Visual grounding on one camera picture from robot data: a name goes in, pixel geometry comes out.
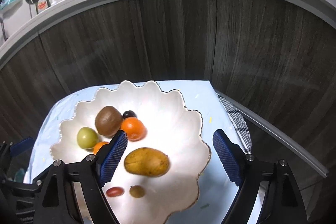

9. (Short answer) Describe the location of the orange tangerine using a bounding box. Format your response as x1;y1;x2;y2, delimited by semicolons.
92;141;109;155
121;117;147;141

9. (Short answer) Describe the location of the green round apple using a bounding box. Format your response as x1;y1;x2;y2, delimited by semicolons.
77;127;99;149

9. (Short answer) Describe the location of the large brown kiwi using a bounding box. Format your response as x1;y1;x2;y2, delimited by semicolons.
95;106;123;138

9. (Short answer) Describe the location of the yellow mango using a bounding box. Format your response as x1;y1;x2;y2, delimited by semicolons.
124;147;170;177

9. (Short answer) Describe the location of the dark purple plum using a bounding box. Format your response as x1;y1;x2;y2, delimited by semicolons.
122;110;137;119

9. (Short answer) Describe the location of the checkered dish towel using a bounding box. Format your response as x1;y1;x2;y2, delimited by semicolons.
219;95;252;154

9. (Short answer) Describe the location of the light blue patterned tablecloth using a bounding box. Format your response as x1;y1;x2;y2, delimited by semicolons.
24;81;240;223

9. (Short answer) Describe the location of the white scalloped ceramic bowl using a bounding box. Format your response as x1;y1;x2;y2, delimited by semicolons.
50;81;211;223

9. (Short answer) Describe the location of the green dish soap bottle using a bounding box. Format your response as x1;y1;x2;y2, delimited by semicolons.
35;0;50;14

